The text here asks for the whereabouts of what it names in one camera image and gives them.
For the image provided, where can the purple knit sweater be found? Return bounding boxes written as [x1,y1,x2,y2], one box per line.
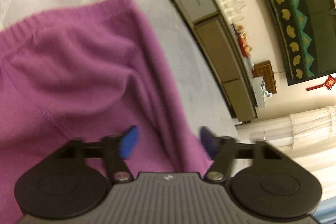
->
[1,0,211,223]

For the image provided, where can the red fruit plate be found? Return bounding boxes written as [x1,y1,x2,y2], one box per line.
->
[234,25,253,58]

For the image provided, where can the cream window curtain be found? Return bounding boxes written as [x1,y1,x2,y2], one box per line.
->
[290,106,335,150]

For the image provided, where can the long grey brown sideboard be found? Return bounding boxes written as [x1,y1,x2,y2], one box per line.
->
[171,0,257,122]

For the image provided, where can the grey storage tray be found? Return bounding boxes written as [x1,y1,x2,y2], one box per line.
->
[252,77,272,108]

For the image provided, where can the red chinese knot ornament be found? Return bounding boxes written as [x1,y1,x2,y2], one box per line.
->
[306,75,336,92]

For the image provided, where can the brown wooden box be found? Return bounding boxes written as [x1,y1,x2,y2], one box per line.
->
[252,61,277,94]

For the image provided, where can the white floor air conditioner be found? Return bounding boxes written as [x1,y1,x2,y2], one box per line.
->
[249,117,294,147]

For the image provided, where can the clear glass cups set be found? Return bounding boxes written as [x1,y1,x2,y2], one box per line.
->
[219,0,246,24]

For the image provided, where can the dark patterned wall screen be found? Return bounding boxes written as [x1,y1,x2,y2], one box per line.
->
[264,0,335,85]

